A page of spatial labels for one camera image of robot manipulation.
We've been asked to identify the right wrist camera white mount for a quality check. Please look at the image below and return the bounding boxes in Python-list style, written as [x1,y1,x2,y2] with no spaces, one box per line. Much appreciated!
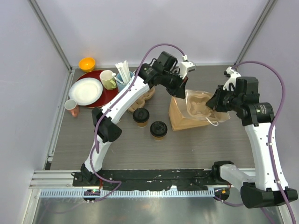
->
[223,67,241,91]

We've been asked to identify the cardboard cup carrier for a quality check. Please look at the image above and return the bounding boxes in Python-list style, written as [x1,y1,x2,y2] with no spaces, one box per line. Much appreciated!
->
[186,91,215,119]
[128,87,155,113]

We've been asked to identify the aluminium rail frame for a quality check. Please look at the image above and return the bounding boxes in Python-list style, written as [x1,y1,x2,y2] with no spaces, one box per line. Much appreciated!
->
[29,168,257,189]

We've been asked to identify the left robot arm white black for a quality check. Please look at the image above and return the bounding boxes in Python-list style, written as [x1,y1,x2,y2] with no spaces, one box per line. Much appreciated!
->
[80,51,194,186]

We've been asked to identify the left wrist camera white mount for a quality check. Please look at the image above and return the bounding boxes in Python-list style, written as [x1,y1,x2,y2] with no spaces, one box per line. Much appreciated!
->
[179,55,196,79]

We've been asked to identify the black cup lid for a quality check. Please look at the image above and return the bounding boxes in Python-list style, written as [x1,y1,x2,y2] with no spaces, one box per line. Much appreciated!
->
[132,108,150,124]
[150,121,168,138]

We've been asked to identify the white slotted cable duct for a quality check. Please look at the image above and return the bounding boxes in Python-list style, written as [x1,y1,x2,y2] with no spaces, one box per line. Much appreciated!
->
[40,187,214,198]

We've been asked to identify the red round tray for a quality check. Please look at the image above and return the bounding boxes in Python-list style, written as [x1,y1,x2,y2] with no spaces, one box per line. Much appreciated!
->
[75,70,118,108]

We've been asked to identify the white wrapped straws bundle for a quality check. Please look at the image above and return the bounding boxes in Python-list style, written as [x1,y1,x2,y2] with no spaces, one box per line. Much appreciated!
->
[114,60,134,84]

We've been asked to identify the pale yellow mug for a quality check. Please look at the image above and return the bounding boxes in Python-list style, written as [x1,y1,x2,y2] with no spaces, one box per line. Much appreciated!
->
[100,70,117,90]

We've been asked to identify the orange bowl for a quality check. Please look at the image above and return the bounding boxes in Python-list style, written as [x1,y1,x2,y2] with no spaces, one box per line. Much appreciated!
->
[78,57,96,72]

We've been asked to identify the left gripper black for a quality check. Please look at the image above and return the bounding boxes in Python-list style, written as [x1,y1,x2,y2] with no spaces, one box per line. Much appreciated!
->
[161,71,189,99]

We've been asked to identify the small white pink cup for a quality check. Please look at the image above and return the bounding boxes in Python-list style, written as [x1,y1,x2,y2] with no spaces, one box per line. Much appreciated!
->
[64,99,79,117]

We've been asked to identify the lidded brown paper cup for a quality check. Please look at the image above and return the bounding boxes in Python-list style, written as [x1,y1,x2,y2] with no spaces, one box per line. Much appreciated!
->
[132,108,150,128]

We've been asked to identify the cardboard cup carrier back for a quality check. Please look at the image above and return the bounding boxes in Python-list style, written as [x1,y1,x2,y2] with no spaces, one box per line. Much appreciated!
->
[186,91,215,119]

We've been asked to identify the brown paper bag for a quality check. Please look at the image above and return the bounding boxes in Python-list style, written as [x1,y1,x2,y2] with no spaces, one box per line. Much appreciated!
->
[169,90,230,131]

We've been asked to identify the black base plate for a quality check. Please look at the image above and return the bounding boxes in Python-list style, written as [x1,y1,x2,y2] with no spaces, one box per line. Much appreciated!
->
[71,169,229,191]

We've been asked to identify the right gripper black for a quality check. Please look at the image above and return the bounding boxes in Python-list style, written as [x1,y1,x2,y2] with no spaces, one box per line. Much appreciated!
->
[206,84,243,112]

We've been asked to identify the cardboard cup carrier front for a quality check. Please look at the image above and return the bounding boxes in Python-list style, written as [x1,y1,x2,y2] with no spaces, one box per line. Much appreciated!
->
[128,87,155,113]

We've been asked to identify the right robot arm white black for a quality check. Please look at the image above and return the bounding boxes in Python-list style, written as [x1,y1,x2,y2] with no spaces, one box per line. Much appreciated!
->
[206,77,298,209]

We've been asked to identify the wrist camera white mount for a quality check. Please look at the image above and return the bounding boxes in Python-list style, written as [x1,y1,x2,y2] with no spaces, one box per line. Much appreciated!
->
[179,55,196,79]
[223,67,241,91]

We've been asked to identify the white plate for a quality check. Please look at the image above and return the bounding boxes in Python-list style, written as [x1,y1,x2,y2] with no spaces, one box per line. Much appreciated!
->
[69,77,103,106]

